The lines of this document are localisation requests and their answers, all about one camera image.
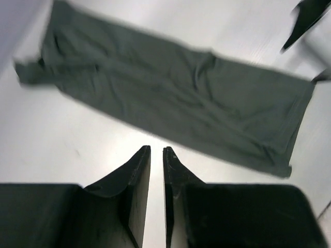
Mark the dark grey t-shirt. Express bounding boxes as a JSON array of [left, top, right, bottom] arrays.
[[15, 1, 315, 178]]

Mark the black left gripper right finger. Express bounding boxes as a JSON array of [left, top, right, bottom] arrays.
[[163, 147, 323, 247]]

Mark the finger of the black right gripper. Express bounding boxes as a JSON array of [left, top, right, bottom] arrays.
[[311, 69, 331, 84], [281, 0, 330, 53]]

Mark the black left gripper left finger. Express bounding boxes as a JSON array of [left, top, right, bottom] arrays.
[[1, 146, 151, 247]]

